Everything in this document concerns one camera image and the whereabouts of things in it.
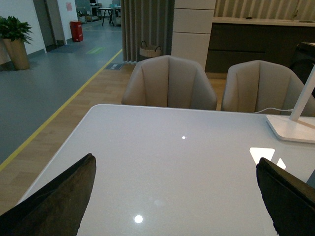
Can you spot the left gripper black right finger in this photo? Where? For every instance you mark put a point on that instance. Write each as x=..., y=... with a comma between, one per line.
x=289, y=201

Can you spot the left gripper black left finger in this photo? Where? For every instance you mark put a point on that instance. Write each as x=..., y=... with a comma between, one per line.
x=57, y=208

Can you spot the white desk lamp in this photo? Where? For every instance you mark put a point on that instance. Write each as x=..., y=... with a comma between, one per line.
x=294, y=128

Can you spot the beige chair on right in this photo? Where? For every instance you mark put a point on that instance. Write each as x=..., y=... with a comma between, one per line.
x=261, y=86

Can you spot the beige chair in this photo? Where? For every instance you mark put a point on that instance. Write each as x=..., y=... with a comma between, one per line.
x=168, y=81
x=261, y=86

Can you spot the dark counter with white top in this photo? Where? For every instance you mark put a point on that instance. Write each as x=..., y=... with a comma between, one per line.
x=233, y=42

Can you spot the tan plant pot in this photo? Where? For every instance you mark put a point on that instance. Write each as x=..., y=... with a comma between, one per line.
x=17, y=53

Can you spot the beige chair on left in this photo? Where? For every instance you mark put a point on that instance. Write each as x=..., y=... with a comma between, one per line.
x=168, y=81

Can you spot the red box on floor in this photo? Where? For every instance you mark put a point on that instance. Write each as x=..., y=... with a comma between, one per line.
x=76, y=31

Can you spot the green potted plant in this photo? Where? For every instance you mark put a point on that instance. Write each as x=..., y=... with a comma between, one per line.
x=12, y=28

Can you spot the distant black-legged table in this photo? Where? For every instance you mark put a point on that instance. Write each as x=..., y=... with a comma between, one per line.
x=113, y=13

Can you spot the white drawer cabinet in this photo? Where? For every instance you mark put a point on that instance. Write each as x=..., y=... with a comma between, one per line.
x=192, y=27

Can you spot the grey curtain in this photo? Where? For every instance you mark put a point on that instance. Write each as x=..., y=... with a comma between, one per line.
x=146, y=20

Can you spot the woven basket with handles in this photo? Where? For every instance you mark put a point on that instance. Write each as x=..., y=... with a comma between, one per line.
x=149, y=51

